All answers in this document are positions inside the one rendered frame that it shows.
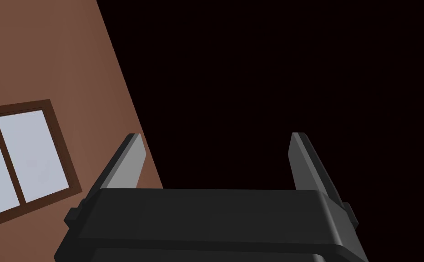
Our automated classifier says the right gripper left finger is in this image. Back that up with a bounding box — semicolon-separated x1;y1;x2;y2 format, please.
86;132;147;200

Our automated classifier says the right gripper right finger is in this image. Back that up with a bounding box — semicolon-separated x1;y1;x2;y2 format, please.
288;132;345;210

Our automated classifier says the brown framed window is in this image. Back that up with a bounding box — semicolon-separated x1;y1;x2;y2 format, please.
0;98;83;233

